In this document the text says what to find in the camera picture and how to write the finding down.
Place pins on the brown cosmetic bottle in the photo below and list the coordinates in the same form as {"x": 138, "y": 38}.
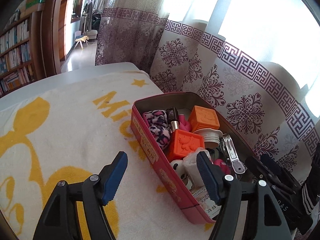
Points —
{"x": 173, "y": 119}

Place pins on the patterned purple curtain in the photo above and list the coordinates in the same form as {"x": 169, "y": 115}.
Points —
{"x": 255, "y": 61}

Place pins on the light orange embossed cube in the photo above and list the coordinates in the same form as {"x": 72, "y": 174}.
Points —
{"x": 202, "y": 117}

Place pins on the red-orange embossed cube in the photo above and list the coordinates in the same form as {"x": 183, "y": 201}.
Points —
{"x": 182, "y": 143}

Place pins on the white yellow towel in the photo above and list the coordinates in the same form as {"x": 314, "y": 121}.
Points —
{"x": 72, "y": 132}

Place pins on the white green medicine box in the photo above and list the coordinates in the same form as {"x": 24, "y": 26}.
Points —
{"x": 202, "y": 197}

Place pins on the red biscuit tin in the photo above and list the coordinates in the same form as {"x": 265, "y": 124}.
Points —
{"x": 184, "y": 102}

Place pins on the wooden bookshelf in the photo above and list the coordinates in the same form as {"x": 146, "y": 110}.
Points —
{"x": 21, "y": 54}

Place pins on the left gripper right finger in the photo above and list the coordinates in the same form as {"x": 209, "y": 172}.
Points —
{"x": 212, "y": 177}

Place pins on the silver metal spring clamp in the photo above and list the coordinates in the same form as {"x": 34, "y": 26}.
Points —
{"x": 228, "y": 149}

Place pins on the pink knotted foam tube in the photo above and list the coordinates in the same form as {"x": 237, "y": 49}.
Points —
{"x": 223, "y": 166}

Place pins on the leopard print plush toy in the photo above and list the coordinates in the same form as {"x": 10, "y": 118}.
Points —
{"x": 158, "y": 126}

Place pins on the white red small box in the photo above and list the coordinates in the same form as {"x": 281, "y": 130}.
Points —
{"x": 190, "y": 166}

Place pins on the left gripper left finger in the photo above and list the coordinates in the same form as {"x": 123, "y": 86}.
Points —
{"x": 111, "y": 176}

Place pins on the panda squishy toy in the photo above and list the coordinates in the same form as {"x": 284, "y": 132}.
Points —
{"x": 179, "y": 168}

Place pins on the stacked gift boxes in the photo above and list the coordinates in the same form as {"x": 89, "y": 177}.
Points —
{"x": 29, "y": 6}

